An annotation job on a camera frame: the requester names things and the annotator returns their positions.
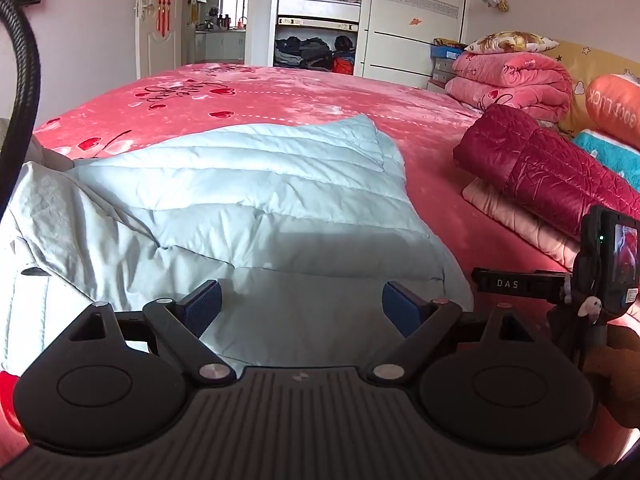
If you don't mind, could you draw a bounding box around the floral pillow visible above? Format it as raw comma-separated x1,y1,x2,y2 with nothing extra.
465,31,560,55

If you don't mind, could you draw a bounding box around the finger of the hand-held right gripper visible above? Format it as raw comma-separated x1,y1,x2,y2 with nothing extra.
472,267,572,306

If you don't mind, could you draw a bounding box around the black flexible hose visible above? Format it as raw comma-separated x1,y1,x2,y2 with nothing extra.
0,0,41,222

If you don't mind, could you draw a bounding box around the pink heart print bed blanket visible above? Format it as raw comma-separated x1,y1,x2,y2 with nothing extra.
0,62,640,480

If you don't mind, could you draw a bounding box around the folded pink fleece blanket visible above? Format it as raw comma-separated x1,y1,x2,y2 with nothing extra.
444,50,574,124

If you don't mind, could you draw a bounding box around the stack of storage boxes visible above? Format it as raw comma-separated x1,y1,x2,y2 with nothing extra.
427,59,458,94

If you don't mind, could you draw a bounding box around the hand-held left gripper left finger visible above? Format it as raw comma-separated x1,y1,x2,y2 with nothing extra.
44,280,238,387

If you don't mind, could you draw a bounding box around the orange pillow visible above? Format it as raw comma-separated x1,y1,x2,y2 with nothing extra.
583,74,640,152

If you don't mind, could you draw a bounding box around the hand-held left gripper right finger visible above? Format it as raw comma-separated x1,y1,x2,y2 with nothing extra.
365,280,557,387

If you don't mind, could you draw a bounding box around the white door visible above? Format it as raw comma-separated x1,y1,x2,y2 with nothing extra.
133,0,182,79

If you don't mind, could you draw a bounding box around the kitchen cabinet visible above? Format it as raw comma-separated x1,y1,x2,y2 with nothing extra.
192,0,251,64

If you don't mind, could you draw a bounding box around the teal towel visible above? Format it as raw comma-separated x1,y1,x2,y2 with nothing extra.
572,130,640,192

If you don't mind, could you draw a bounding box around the pink quilted folded cloth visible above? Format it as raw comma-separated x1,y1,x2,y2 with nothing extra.
462,177,585,269

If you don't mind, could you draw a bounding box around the dark red quilted blanket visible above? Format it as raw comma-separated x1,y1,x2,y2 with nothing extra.
453,105,640,224

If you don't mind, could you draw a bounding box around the blue shoe box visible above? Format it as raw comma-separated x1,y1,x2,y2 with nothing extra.
430,43,467,61

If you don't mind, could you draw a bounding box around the light blue down jacket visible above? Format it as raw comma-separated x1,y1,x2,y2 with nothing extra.
0,114,475,377

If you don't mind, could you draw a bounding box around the white wardrobe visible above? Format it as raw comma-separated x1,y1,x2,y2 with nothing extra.
247,0,474,92

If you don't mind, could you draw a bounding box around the person's right forearm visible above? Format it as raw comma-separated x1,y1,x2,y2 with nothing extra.
582,317,640,429

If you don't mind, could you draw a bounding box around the pile of dark clothes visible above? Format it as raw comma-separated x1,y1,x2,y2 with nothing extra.
273,35,357,76

